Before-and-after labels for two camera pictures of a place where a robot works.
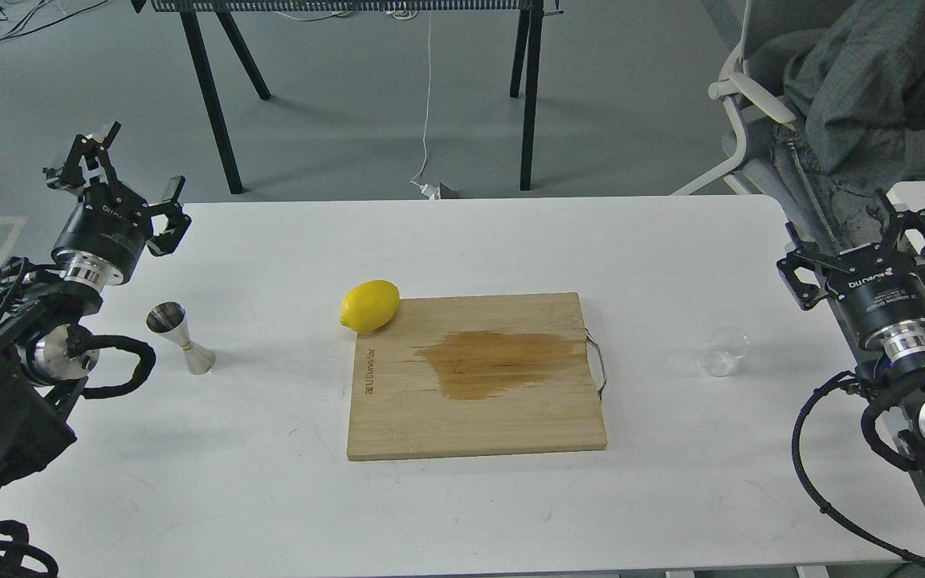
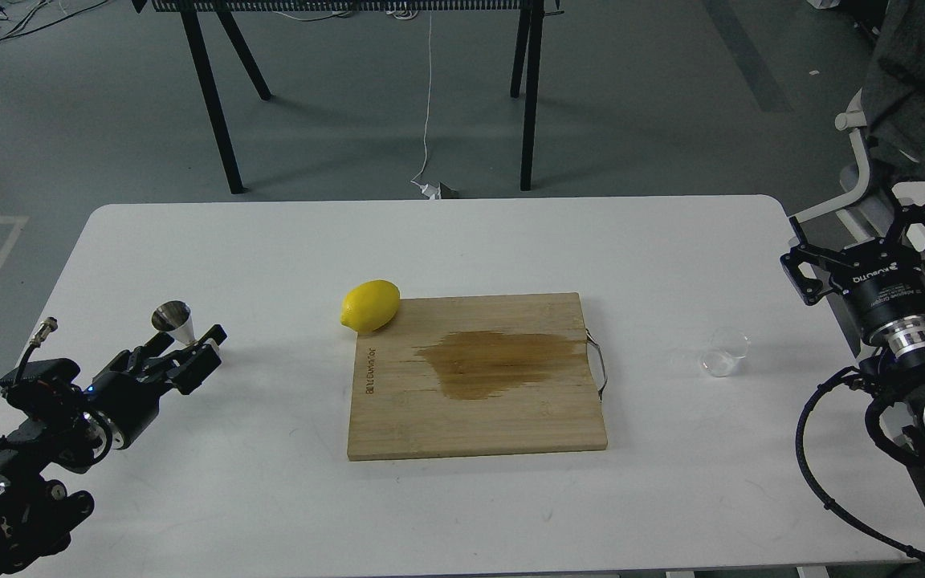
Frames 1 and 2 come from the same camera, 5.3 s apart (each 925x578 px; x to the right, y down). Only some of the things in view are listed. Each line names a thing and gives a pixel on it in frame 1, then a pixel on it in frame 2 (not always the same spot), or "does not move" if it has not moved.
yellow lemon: (369, 306) does not move
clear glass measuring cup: (724, 354) does not move
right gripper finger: (804, 254) does not move
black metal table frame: (527, 42) does not move
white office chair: (731, 87) -> (867, 213)
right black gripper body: (883, 295) does not move
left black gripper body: (103, 237) -> (124, 396)
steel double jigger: (169, 319) does not move
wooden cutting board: (474, 375) does not move
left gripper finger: (71, 175) -> (135, 361)
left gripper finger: (178, 224) -> (189, 370)
